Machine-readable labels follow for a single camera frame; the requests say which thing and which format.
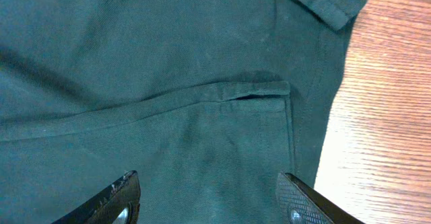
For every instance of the black t-shirt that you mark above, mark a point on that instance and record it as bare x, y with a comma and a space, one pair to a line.
207, 100

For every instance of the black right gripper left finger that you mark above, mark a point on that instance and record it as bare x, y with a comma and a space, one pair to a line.
118, 203

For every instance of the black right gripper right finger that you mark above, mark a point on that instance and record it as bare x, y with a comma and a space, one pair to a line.
301, 204

